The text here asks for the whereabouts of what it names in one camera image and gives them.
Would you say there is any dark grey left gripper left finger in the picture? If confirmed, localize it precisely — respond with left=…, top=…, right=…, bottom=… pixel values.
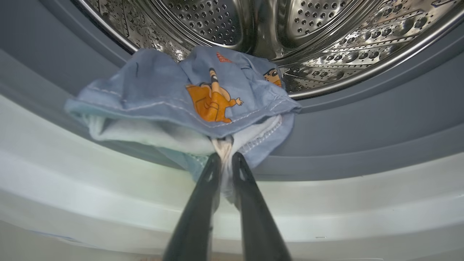
left=163, top=153, right=222, bottom=261

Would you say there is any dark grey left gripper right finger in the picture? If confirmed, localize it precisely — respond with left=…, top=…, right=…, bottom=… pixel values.
left=232, top=152, right=292, bottom=261

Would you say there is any blue cartoon print garment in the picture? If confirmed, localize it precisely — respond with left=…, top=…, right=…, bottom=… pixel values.
left=65, top=45, right=302, bottom=203

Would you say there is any stainless steel washer drum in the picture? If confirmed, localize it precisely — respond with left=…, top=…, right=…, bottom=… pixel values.
left=71, top=0, right=464, bottom=100

